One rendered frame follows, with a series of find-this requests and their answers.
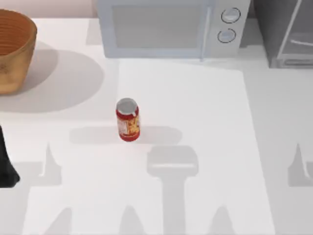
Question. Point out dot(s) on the microwave door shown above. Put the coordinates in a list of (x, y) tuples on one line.
[(156, 27)]

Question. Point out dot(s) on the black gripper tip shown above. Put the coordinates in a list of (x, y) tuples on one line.
[(5, 171)]

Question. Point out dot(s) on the round microwave knob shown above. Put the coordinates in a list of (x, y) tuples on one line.
[(226, 35), (230, 15)]

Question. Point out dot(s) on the red and yellow can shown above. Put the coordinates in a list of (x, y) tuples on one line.
[(128, 122)]

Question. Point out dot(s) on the pale microwave oven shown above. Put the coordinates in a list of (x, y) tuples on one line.
[(171, 27)]

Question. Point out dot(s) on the brown wicker basket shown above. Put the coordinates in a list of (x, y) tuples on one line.
[(14, 61)]

